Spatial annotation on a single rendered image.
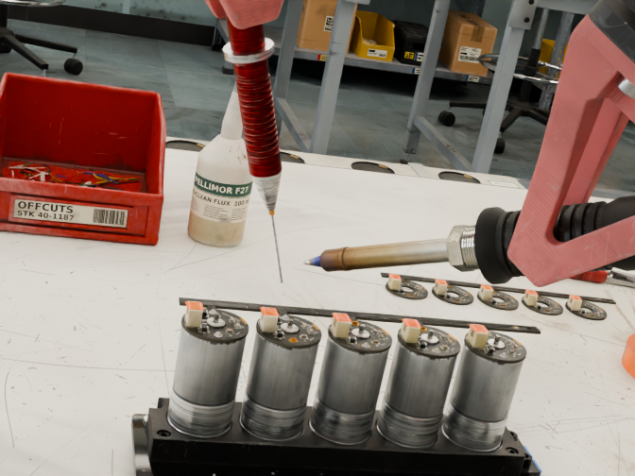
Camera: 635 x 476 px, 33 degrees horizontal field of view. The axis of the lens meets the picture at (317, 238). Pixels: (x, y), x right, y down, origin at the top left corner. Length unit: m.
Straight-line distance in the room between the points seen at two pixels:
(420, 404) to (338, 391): 0.03
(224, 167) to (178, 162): 0.16
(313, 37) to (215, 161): 3.85
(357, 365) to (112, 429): 0.11
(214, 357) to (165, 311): 0.16
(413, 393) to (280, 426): 0.05
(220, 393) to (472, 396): 0.10
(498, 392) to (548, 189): 0.13
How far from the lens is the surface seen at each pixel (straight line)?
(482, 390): 0.42
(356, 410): 0.41
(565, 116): 0.30
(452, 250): 0.34
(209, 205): 0.62
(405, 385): 0.41
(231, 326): 0.39
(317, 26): 4.45
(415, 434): 0.42
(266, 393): 0.40
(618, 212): 0.32
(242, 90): 0.34
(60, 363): 0.48
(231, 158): 0.61
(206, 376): 0.39
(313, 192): 0.75
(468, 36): 4.60
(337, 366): 0.40
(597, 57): 0.29
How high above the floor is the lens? 0.99
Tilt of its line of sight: 21 degrees down
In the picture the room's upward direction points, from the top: 11 degrees clockwise
